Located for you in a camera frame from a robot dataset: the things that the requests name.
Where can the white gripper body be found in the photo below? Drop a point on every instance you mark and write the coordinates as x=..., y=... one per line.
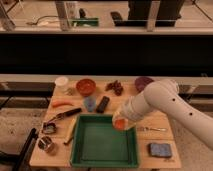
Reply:
x=118, y=114

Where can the yellow red apple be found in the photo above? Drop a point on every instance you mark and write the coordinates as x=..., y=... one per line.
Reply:
x=120, y=124

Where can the black rectangular block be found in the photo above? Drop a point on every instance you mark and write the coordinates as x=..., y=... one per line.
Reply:
x=103, y=104

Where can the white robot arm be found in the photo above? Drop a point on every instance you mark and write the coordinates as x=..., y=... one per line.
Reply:
x=164, y=96

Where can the green plastic tray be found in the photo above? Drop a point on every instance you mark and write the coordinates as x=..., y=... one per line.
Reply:
x=97, y=144

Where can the silver fork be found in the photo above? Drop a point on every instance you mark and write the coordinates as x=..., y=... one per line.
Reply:
x=151, y=129

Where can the bunch of dark grapes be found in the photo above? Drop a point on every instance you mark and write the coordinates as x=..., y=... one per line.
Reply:
x=116, y=87

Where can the purple bowl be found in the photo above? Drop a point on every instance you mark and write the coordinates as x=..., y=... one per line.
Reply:
x=142, y=82

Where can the blue plastic cup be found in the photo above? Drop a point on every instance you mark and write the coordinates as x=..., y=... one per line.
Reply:
x=90, y=103

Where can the orange red bowl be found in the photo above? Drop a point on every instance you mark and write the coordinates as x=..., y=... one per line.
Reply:
x=86, y=87

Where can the blue sponge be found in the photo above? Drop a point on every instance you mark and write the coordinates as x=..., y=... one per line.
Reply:
x=160, y=150

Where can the wooden spatula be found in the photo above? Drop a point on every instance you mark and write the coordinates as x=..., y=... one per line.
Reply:
x=70, y=131

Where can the orange carrot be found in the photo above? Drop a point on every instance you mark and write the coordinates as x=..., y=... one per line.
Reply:
x=59, y=103

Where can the white plastic cup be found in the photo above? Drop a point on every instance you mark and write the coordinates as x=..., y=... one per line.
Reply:
x=62, y=83

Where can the small metal cookie cutter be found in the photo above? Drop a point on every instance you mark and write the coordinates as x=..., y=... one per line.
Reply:
x=49, y=128

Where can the black handled knife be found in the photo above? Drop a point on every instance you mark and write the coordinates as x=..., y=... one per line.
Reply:
x=65, y=114

